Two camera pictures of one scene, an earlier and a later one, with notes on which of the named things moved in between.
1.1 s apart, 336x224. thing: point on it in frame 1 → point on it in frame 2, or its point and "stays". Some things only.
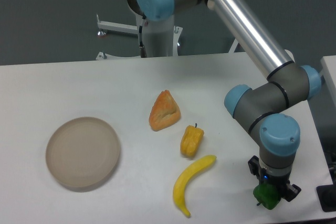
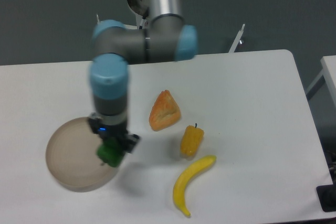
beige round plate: (82, 153) stays
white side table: (328, 70) stays
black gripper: (280, 181) → (107, 131)
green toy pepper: (267, 195) → (110, 151)
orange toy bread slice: (165, 112) stays
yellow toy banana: (179, 188) stays
